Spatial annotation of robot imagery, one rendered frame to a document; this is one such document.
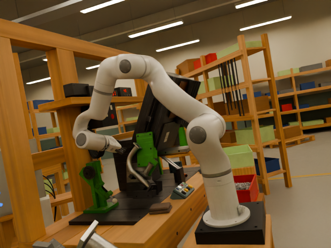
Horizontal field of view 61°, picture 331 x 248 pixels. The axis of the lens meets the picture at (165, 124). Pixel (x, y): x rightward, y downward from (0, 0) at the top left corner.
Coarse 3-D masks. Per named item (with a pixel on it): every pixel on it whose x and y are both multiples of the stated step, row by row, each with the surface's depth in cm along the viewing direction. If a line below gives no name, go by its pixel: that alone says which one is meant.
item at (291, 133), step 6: (288, 126) 823; (294, 126) 805; (288, 132) 796; (294, 132) 804; (300, 132) 812; (276, 138) 779; (288, 138) 796; (294, 138) 778; (300, 138) 759; (312, 138) 773; (270, 144) 768; (276, 144) 748; (294, 144) 756
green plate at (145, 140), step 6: (150, 132) 174; (138, 138) 177; (144, 138) 175; (150, 138) 173; (138, 144) 176; (144, 144) 174; (150, 144) 173; (138, 150) 175; (144, 150) 174; (150, 150) 172; (156, 150) 178; (138, 156) 175; (144, 156) 173; (150, 156) 171; (156, 156) 177; (138, 162) 174; (144, 162) 172
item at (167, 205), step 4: (152, 204) 140; (156, 204) 139; (160, 204) 138; (164, 204) 137; (168, 204) 136; (152, 208) 134; (156, 208) 134; (160, 208) 133; (164, 208) 133; (168, 208) 134; (152, 212) 133; (156, 212) 133; (160, 212) 132; (164, 212) 132; (168, 212) 132
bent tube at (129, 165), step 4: (136, 144) 175; (136, 148) 173; (140, 148) 172; (132, 152) 173; (128, 156) 174; (132, 156) 174; (128, 160) 174; (128, 164) 173; (128, 168) 173; (132, 168) 173; (132, 172) 171; (136, 172) 171; (136, 176) 169; (140, 176) 169; (140, 180) 167; (144, 180) 167; (144, 184) 166; (148, 184) 165
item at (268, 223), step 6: (270, 216) 123; (198, 222) 127; (270, 222) 116; (270, 228) 111; (192, 234) 116; (270, 234) 106; (186, 240) 112; (192, 240) 111; (270, 240) 101; (186, 246) 107; (192, 246) 106; (198, 246) 105; (204, 246) 104; (210, 246) 104; (216, 246) 103; (222, 246) 102; (228, 246) 101; (234, 246) 100; (240, 246) 100; (246, 246) 99; (252, 246) 98; (258, 246) 98; (264, 246) 97; (270, 246) 97
